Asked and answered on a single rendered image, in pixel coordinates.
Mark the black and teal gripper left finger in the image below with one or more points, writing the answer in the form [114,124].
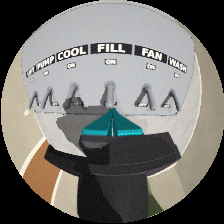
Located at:
[101,126]

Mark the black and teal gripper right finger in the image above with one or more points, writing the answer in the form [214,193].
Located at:
[124,127]

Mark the grey switch console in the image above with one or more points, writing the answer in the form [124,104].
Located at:
[84,53]

